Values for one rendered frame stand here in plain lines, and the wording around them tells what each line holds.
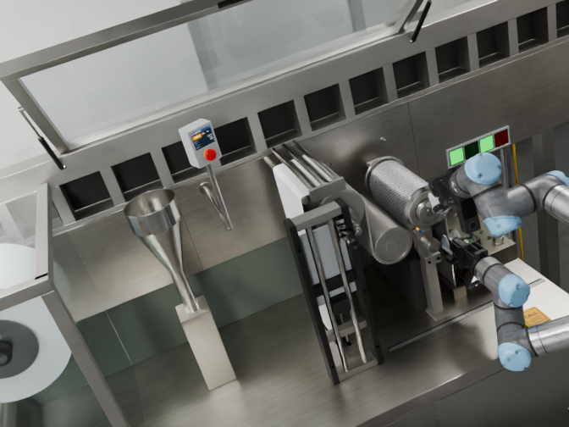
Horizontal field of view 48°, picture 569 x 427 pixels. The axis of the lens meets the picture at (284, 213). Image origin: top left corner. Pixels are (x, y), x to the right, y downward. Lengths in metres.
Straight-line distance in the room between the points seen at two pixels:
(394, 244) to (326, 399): 0.48
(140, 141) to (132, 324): 0.61
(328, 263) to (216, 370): 0.51
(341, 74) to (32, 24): 1.34
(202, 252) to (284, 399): 0.53
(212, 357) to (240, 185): 0.53
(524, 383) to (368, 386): 0.48
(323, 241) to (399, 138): 0.62
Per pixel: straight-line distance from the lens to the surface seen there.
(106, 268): 2.01
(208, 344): 1.89
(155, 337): 2.17
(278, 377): 1.95
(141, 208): 1.77
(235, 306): 2.17
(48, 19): 2.79
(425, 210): 1.84
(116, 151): 1.87
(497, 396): 2.03
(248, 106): 1.91
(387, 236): 1.85
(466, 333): 1.96
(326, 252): 1.66
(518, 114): 2.38
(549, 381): 2.12
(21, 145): 2.87
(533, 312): 1.98
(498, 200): 1.54
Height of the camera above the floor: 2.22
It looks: 29 degrees down
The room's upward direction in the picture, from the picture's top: 16 degrees counter-clockwise
